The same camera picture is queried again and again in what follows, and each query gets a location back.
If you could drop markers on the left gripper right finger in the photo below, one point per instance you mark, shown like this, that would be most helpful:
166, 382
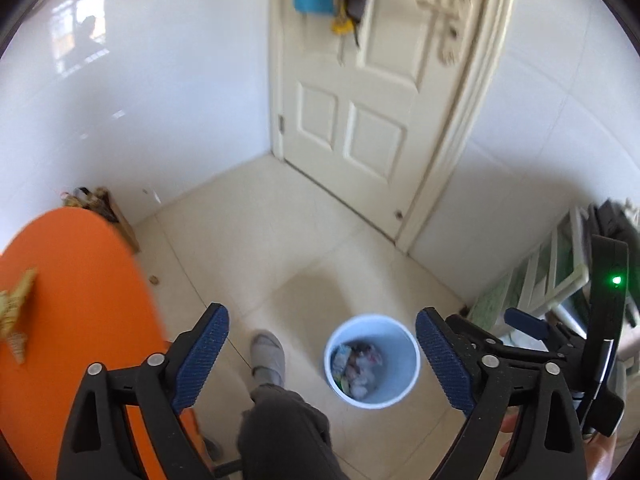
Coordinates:
545, 444

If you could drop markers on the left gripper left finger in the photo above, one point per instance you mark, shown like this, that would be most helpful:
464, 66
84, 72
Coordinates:
98, 442

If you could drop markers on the yellow snack packet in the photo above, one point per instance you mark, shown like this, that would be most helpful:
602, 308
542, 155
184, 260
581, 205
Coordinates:
12, 302

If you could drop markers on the blue trash bin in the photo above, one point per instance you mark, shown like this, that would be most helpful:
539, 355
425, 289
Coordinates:
372, 361

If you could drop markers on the white shelf rack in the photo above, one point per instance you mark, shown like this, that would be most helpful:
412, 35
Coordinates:
552, 282

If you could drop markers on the round orange table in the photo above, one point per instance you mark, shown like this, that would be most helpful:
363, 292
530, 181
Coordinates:
90, 303

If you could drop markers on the person's dark trouser leg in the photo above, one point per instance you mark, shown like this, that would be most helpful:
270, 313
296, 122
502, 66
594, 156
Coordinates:
284, 437

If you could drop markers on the grey slipper foot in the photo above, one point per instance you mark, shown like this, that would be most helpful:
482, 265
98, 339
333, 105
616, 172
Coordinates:
267, 359

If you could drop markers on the cardboard box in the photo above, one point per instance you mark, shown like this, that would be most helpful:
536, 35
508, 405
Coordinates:
101, 202

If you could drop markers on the white panel door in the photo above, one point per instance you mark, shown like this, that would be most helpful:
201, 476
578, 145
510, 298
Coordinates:
380, 124

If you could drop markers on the door handle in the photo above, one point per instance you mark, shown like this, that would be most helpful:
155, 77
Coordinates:
457, 15

